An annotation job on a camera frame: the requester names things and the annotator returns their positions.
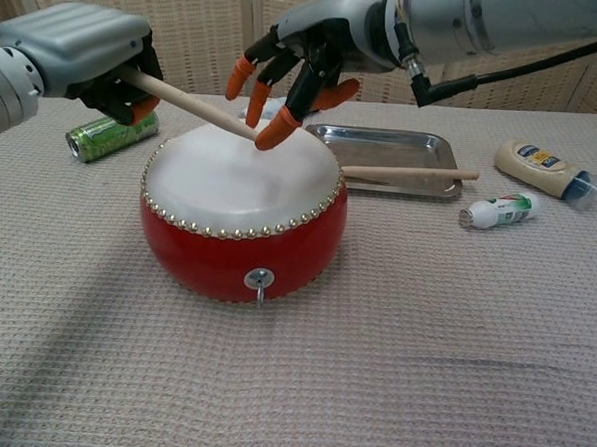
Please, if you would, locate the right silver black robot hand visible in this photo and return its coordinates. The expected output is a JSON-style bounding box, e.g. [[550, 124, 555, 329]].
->
[[221, 0, 406, 160]]

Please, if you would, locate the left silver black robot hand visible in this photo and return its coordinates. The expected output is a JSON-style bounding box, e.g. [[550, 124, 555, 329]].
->
[[0, 0, 169, 127]]

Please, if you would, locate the wooden drumstick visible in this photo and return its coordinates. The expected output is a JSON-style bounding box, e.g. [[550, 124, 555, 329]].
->
[[115, 63, 265, 141], [339, 163, 482, 187]]

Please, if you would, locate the stainless steel rectangular tray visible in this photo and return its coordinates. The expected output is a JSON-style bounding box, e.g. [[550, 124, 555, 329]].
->
[[302, 122, 468, 201]]

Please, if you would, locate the green drink can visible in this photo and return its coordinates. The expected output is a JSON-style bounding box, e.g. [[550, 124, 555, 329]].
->
[[63, 105, 161, 168]]

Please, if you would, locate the white bottle blue cap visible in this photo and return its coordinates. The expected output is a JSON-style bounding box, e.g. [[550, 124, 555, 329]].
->
[[238, 95, 292, 122]]

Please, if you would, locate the red drum white skin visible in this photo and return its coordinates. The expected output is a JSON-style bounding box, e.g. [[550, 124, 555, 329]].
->
[[133, 117, 354, 313]]

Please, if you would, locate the beige mayonnaise squeeze bottle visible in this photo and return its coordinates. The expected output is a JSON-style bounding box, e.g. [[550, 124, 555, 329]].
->
[[491, 138, 597, 208]]

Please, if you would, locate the small white green bottle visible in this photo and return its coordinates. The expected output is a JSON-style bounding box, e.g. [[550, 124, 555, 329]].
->
[[458, 188, 542, 233]]

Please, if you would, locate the beige woven tablecloth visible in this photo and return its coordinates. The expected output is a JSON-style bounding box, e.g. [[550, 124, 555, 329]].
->
[[0, 82, 597, 447]]

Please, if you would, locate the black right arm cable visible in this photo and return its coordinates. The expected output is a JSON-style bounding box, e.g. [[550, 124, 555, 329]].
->
[[392, 21, 597, 118]]

